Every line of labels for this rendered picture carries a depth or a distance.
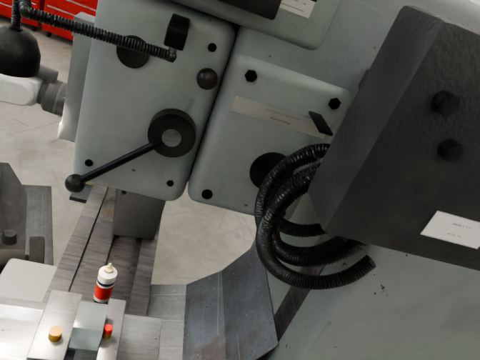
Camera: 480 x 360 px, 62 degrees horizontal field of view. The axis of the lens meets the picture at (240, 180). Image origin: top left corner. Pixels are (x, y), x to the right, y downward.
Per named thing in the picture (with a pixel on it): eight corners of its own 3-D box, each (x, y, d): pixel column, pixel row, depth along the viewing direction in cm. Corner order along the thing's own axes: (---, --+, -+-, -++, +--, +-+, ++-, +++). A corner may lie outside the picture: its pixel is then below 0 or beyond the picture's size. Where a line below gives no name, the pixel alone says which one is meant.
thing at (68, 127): (56, 138, 69) (73, 16, 59) (63, 128, 73) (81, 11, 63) (81, 145, 70) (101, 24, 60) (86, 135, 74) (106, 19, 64)
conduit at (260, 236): (234, 281, 54) (296, 151, 44) (228, 210, 68) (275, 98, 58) (353, 306, 59) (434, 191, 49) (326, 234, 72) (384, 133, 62)
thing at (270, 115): (183, 205, 66) (236, 51, 53) (189, 139, 87) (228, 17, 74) (290, 231, 70) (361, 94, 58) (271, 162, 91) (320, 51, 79)
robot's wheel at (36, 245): (26, 263, 160) (30, 225, 151) (40, 262, 163) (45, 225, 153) (24, 303, 146) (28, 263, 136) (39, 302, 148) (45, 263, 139)
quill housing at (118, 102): (63, 184, 65) (96, -27, 49) (94, 130, 82) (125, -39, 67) (179, 212, 69) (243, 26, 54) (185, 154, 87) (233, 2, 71)
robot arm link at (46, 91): (50, 119, 104) (2, 103, 100) (61, 103, 113) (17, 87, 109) (61, 81, 99) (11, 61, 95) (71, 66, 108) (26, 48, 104)
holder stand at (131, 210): (111, 234, 114) (125, 177, 104) (116, 190, 132) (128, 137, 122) (153, 240, 118) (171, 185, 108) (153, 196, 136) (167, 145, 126)
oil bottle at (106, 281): (91, 301, 94) (98, 268, 88) (95, 288, 97) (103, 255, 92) (108, 304, 94) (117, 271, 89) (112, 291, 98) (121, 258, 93)
